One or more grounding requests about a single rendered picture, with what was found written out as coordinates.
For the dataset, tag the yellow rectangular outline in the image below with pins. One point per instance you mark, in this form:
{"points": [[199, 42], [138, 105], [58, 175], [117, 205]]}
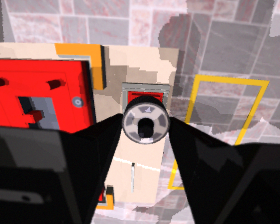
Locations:
{"points": [[199, 77]]}

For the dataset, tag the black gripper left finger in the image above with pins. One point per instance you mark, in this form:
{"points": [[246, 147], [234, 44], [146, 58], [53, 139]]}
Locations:
{"points": [[81, 159]]}

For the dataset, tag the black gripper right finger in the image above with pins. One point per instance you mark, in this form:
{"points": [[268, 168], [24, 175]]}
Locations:
{"points": [[215, 173]]}

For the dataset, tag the grey wheel with black tyre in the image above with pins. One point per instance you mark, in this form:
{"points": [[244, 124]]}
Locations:
{"points": [[145, 107]]}

